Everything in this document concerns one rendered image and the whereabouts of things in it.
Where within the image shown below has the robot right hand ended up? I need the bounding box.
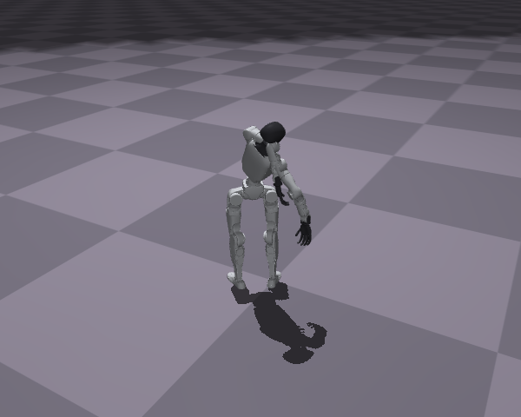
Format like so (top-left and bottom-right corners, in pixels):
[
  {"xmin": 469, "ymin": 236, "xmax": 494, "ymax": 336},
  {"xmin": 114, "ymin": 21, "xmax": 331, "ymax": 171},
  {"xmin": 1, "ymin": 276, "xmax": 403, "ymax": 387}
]
[{"xmin": 295, "ymin": 215, "xmax": 312, "ymax": 246}]

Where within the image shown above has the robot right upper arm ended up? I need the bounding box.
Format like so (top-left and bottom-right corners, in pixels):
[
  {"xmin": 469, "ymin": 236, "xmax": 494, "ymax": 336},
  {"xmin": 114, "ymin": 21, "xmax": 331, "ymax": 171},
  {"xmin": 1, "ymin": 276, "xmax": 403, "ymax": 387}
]
[{"xmin": 270, "ymin": 159, "xmax": 302, "ymax": 200}]

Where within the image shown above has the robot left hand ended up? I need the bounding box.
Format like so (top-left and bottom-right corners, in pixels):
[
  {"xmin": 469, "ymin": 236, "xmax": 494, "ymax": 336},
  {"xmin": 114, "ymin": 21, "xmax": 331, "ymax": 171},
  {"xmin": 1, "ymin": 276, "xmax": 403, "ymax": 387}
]
[{"xmin": 274, "ymin": 176, "xmax": 289, "ymax": 206}]

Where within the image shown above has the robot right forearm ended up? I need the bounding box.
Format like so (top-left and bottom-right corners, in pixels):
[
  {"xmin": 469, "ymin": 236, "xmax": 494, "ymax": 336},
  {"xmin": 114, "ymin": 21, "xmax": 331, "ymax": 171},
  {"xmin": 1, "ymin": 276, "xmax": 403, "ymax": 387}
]
[{"xmin": 294, "ymin": 187, "xmax": 311, "ymax": 222}]

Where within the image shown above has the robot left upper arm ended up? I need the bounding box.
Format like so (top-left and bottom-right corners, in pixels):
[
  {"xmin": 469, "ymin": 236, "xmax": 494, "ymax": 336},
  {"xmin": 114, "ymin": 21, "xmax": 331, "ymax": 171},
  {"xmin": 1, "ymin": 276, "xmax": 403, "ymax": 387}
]
[{"xmin": 243, "ymin": 126, "xmax": 280, "ymax": 153}]

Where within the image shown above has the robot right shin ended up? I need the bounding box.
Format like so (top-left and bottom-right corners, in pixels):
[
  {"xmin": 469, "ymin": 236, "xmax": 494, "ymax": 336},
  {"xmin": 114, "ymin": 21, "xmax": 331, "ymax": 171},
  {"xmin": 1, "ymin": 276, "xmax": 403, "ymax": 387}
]
[{"xmin": 266, "ymin": 231, "xmax": 279, "ymax": 279}]

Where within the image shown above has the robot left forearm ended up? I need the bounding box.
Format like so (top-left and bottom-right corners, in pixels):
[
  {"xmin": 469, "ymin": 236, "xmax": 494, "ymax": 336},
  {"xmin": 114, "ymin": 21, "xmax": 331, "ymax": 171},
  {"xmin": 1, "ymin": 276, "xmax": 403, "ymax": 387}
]
[{"xmin": 266, "ymin": 143, "xmax": 280, "ymax": 183}]

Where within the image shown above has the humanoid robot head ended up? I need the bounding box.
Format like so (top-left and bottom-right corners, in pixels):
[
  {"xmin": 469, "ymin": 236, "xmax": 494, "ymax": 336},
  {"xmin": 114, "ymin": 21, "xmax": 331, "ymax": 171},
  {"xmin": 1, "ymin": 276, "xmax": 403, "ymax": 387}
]
[{"xmin": 254, "ymin": 122, "xmax": 286, "ymax": 157}]

